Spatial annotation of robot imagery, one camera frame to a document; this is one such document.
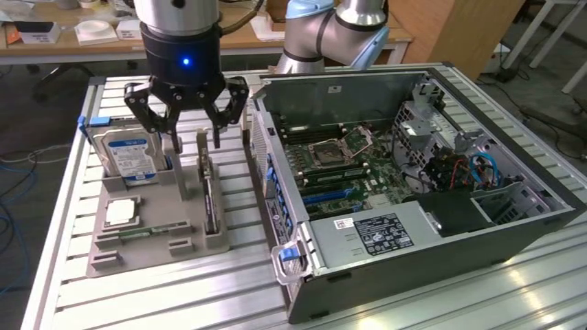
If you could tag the green GPU with silver bracket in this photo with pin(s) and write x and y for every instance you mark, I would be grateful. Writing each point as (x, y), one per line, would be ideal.
(210, 199)

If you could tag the silver CPU chip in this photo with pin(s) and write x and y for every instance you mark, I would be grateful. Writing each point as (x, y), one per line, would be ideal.
(120, 212)

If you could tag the black open PC case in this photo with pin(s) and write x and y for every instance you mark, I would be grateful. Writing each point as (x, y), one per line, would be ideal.
(412, 275)

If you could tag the metal disk bay cage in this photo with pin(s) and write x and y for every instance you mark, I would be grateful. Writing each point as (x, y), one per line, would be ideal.
(426, 137)

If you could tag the loose green RAM stick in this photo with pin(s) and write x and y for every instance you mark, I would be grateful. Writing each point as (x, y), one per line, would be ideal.
(142, 233)

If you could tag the hard disk with blue rails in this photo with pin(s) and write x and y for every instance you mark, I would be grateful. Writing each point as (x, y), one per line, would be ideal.
(128, 154)

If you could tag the installed green RAM stick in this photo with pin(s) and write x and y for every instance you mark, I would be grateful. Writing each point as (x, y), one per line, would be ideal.
(335, 173)

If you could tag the blue slot retainer clip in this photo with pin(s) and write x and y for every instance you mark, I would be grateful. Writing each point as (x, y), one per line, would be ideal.
(283, 220)
(280, 208)
(278, 196)
(274, 183)
(271, 171)
(267, 159)

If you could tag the white table legs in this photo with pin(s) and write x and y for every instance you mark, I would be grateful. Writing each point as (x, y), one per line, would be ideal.
(520, 41)

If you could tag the small white labelled box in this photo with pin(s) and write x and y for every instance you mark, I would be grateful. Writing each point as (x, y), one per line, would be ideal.
(130, 30)

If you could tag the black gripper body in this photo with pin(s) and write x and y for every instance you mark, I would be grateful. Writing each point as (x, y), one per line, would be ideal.
(183, 68)

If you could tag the white round moulded tray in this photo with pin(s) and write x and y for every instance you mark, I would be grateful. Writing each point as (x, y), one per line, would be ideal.
(94, 31)

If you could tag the grey parts rack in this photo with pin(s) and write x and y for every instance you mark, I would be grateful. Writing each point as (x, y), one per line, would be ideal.
(156, 213)

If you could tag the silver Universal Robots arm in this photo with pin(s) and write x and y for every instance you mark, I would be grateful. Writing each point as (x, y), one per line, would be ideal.
(179, 15)

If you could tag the white box with black lid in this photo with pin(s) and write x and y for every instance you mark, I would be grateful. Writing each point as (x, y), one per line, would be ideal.
(39, 32)

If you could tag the wooden desk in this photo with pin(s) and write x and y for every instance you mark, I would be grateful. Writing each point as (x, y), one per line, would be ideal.
(68, 49)

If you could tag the grey case latch blue button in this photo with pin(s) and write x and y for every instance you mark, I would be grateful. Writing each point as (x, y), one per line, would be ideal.
(288, 255)

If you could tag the wooden cabinet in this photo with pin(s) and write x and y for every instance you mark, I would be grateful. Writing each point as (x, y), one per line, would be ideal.
(454, 31)

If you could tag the grey power supply with label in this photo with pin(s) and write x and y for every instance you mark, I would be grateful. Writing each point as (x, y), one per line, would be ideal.
(348, 240)

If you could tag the black office chair base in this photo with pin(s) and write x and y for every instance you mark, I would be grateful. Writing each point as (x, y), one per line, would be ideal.
(55, 77)

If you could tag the blue expansion slot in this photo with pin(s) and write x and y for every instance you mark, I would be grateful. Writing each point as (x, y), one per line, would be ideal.
(326, 196)

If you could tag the CPU socket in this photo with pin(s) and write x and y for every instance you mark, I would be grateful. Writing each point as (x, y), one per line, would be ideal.
(327, 154)

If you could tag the silver chipset heatsink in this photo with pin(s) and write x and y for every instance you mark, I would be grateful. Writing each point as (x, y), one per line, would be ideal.
(378, 201)

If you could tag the metal socket cover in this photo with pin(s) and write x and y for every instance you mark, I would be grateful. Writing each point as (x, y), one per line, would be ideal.
(358, 139)

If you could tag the green motherboard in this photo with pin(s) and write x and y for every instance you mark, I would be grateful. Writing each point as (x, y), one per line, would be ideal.
(380, 172)

